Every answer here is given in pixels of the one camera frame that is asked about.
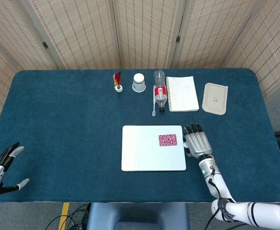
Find white plastic spoon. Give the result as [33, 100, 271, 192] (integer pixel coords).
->
[152, 85, 157, 117]

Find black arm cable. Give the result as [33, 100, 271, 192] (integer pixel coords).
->
[206, 178, 223, 230]

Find black floor cables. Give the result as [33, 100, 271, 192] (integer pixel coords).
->
[45, 203, 92, 230]

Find white spiral notebook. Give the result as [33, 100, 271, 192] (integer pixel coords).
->
[165, 76, 200, 113]

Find white paper cup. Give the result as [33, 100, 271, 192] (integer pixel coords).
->
[131, 73, 146, 93]

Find bamboo folding screen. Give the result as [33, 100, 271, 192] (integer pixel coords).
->
[0, 0, 280, 125]

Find colourful feather shuttlecock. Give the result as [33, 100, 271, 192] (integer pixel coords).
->
[113, 71, 124, 93]

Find small pink-patterned card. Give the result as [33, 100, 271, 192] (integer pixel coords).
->
[158, 134, 178, 147]

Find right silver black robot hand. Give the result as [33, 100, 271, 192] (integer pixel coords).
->
[183, 123, 213, 159]

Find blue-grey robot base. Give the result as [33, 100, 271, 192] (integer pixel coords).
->
[86, 202, 190, 230]

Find dark blue tablecloth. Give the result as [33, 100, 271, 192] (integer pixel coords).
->
[0, 68, 280, 204]

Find beige lidded food container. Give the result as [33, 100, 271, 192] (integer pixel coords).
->
[201, 82, 229, 115]

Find clear bottle with red label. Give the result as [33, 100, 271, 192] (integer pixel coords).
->
[153, 69, 167, 113]

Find white rectangular board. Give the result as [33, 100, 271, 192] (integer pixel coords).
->
[121, 125, 187, 172]

